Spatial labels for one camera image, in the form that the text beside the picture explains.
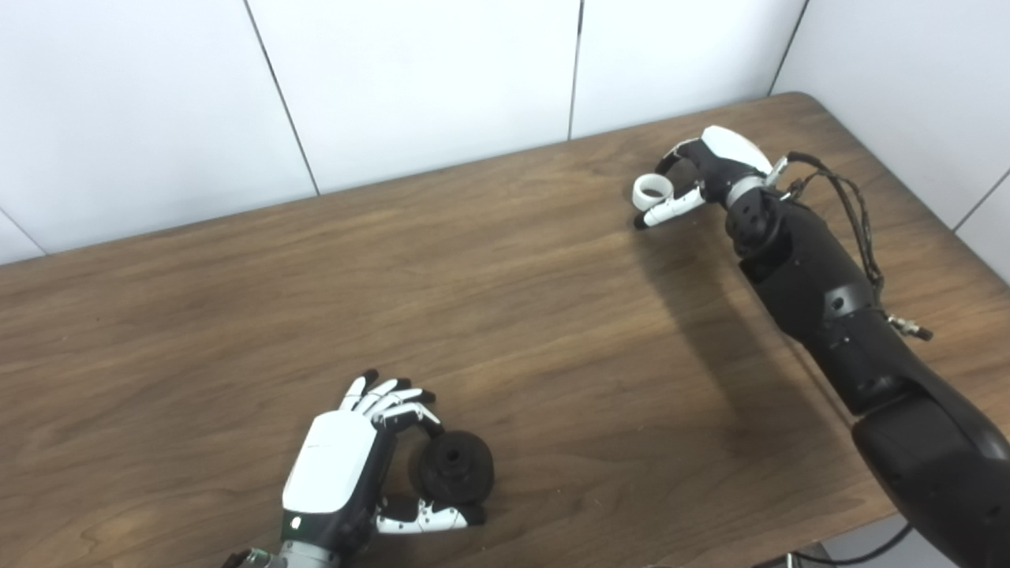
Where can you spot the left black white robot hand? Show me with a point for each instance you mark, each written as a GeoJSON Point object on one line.
{"type": "Point", "coordinates": [331, 465]}

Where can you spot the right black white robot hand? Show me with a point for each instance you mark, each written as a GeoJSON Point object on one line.
{"type": "Point", "coordinates": [730, 154]}

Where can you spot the round black part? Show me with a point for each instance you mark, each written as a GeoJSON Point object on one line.
{"type": "Point", "coordinates": [465, 477]}

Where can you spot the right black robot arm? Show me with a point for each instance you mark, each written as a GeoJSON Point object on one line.
{"type": "Point", "coordinates": [836, 315]}

